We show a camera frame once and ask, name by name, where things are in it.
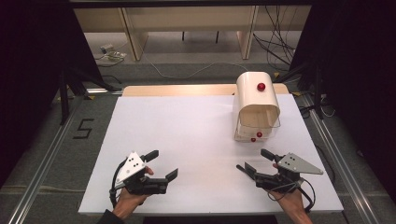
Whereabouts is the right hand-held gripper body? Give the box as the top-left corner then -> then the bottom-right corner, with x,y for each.
254,152 -> 324,192

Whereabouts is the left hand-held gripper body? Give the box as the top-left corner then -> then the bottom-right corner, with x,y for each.
114,150 -> 170,196

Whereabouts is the person's left hand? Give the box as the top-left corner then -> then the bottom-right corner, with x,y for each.
111,166 -> 155,220

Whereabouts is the person's right hand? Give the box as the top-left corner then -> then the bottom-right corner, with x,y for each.
268,162 -> 305,217

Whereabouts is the white table board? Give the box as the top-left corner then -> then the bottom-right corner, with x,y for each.
78,93 -> 345,217

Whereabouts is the white box with red knobs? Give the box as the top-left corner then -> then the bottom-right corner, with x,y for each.
233,71 -> 282,144

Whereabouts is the black metal stand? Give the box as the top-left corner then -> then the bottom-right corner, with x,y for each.
276,61 -> 325,121

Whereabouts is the black tripod stand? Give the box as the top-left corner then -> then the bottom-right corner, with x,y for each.
58,65 -> 123,126

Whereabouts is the black curtain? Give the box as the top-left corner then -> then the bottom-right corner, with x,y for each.
0,0 -> 105,189
289,0 -> 396,195

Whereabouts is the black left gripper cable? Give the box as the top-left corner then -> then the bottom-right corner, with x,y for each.
108,160 -> 128,209

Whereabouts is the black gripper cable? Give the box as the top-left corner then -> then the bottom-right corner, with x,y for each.
108,160 -> 128,209
267,177 -> 317,214

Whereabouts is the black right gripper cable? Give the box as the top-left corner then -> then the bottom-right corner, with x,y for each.
267,177 -> 317,214

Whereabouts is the aluminium floor rail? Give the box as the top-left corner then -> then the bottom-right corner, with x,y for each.
299,92 -> 380,224
7,88 -> 124,224

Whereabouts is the long white floor cable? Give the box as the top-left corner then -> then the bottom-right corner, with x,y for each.
140,50 -> 249,80

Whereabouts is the coiled white cable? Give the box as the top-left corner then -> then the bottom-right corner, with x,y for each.
93,50 -> 128,68

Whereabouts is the bundle of black cables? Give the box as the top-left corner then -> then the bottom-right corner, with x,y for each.
252,5 -> 297,67

